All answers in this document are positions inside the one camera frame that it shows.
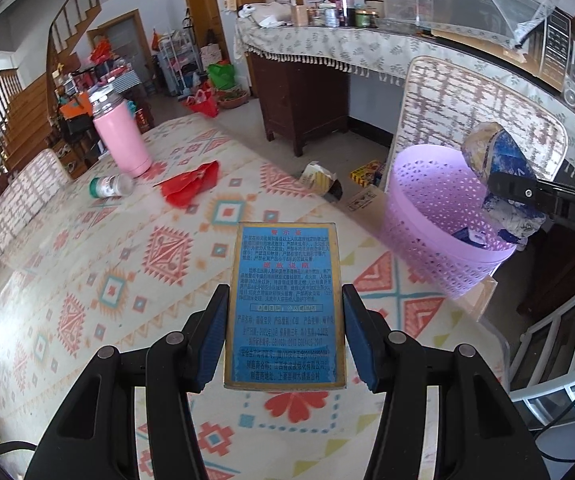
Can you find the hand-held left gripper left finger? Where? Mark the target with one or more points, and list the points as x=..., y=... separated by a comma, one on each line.
x=212, y=340

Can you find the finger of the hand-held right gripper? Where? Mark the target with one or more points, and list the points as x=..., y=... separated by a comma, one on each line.
x=515, y=187

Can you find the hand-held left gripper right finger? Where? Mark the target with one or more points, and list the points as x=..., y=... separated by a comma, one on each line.
x=360, y=340

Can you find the blue and white packet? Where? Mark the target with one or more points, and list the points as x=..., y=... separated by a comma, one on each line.
x=502, y=155

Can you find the box with blue label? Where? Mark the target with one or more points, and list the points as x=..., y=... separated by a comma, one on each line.
x=286, y=300

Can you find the purple plastic mesh basket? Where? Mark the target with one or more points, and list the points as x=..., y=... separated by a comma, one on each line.
x=432, y=220

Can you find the blue snack packet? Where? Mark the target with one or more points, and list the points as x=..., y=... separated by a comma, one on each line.
x=470, y=236

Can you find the patterned chair back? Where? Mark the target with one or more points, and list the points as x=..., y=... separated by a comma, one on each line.
x=467, y=105

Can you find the brown cardboard box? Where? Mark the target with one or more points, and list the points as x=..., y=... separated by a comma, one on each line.
x=367, y=203

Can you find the silver microwave oven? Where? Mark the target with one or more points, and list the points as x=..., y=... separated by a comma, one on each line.
x=555, y=50

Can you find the yellow printed box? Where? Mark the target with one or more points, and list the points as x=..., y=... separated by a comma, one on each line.
x=366, y=172

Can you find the red plastic bag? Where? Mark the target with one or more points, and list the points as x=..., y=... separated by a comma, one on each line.
x=187, y=185

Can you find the yellow and white crumpled packet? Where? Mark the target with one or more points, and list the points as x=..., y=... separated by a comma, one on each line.
x=320, y=180

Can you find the clear jar with green lid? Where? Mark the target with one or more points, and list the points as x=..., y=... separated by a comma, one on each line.
x=110, y=186

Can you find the clear mesh food cover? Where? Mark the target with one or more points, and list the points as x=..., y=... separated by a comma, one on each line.
x=467, y=0

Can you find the leaf-print lace-edged cloth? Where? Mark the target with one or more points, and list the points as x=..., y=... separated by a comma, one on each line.
x=367, y=47

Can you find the green-lidded round tin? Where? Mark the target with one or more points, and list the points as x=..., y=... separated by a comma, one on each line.
x=366, y=19

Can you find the pink thermos flask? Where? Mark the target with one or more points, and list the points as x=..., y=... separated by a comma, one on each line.
x=120, y=135

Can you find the dark wooden sideboard cabinet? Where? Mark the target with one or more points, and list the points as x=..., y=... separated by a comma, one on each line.
x=300, y=100

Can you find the chair with checked woven cushion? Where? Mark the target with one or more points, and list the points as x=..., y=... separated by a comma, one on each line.
x=17, y=200

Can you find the woven basket of vegetables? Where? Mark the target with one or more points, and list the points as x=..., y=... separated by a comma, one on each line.
x=232, y=100

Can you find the dark glass bottle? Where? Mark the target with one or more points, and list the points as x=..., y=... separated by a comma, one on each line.
x=346, y=5

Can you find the green bag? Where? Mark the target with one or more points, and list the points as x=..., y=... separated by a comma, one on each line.
x=221, y=76

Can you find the cluttered table with checked cloth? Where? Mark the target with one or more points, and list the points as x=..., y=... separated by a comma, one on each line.
x=97, y=85

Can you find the wooden staircase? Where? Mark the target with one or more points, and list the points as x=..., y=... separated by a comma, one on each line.
x=27, y=105

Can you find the white metal frame stool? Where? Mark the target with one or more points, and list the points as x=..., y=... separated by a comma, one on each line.
x=547, y=360

